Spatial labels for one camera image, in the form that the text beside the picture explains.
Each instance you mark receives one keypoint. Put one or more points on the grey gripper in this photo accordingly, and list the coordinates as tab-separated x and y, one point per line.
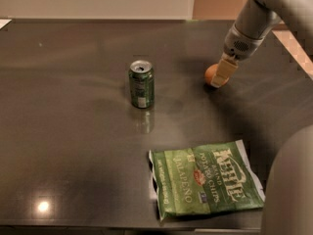
240	45

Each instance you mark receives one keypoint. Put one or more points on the orange fruit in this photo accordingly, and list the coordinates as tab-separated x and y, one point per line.
209	74

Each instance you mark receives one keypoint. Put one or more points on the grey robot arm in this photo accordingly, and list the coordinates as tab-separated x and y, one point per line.
288	208

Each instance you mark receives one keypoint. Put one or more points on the green soda can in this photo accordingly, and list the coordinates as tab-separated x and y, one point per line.
142	84

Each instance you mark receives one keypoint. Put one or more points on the green Kettle chips bag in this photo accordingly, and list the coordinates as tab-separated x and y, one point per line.
207	179

